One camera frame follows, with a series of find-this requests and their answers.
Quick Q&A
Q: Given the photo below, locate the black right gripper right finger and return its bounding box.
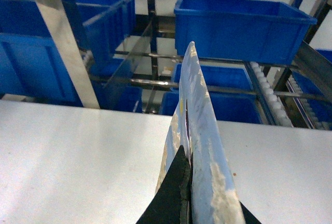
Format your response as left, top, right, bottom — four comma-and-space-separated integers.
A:
240, 202, 261, 224

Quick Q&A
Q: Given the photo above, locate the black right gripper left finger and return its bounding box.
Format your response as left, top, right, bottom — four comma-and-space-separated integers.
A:
137, 145, 191, 223

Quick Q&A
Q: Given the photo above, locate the flower gift bag light blue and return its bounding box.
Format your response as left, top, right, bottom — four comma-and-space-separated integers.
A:
156, 41, 245, 223

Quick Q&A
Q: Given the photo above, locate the blue bin on roller rack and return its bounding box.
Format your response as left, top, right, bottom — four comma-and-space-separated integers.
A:
174, 0, 317, 65

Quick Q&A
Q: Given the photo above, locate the blue bin on table side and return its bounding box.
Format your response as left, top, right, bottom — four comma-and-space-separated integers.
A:
1, 0, 136, 102

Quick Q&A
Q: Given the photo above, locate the steel rack vertical post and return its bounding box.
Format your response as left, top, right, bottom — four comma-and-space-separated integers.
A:
35, 0, 100, 109

